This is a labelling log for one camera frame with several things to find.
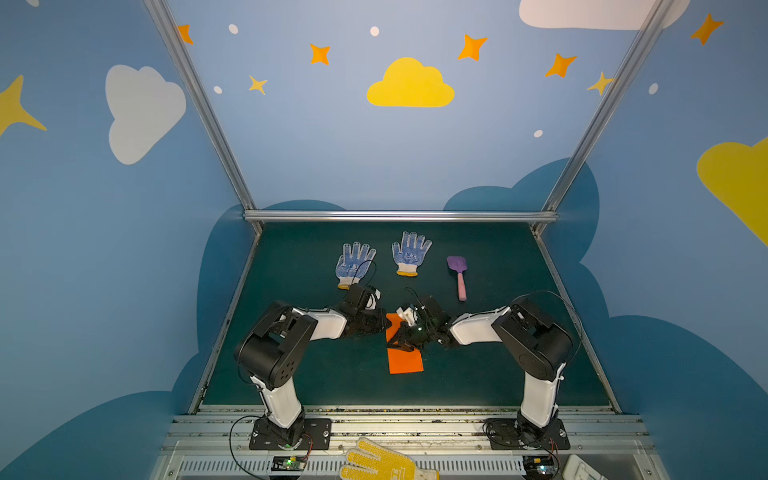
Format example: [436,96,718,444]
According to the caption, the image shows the left green circuit board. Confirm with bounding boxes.
[270,456,307,472]

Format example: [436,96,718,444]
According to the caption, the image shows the yellow dotted work glove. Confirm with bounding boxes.
[339,437,441,480]

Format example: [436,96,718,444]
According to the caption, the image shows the aluminium rear frame bar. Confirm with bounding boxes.
[244,209,558,224]

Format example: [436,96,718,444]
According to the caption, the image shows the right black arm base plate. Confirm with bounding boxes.
[482,417,571,450]

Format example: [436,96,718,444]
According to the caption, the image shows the right green circuit board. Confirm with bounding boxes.
[523,456,558,480]

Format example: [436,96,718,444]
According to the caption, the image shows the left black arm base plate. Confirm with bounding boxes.
[248,417,332,451]

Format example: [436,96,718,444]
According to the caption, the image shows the right blue dotted work glove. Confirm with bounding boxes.
[392,231,432,277]

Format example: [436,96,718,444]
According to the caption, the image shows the purple pink spatula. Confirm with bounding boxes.
[446,256,467,302]

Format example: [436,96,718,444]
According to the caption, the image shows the white plastic object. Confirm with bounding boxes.
[561,455,606,480]

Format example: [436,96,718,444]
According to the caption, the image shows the right aluminium frame post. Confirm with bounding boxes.
[532,0,675,238]

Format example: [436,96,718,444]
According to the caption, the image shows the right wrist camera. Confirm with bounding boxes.
[396,306,418,327]

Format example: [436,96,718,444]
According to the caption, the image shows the left aluminium frame post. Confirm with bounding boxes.
[144,0,257,214]

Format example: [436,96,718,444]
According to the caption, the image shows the green circuit board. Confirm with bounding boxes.
[523,456,558,480]
[270,456,307,472]

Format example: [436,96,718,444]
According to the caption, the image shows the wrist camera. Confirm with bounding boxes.
[396,306,418,327]
[366,289,381,310]

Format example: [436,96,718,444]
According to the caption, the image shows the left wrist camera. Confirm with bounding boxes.
[366,289,381,310]

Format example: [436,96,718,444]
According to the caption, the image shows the orange square paper sheet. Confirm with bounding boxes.
[385,313,424,375]

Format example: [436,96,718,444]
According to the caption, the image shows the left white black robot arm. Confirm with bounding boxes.
[234,284,391,451]

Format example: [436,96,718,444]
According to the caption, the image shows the left blue dotted work glove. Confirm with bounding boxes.
[335,242,377,290]

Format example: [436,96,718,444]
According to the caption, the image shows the blue dotted work glove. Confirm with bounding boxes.
[335,242,377,290]
[392,231,432,277]

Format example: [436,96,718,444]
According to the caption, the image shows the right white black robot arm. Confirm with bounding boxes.
[387,295,575,451]

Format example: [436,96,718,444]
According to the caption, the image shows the aluminium frame post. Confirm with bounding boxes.
[144,0,257,214]
[532,0,675,238]

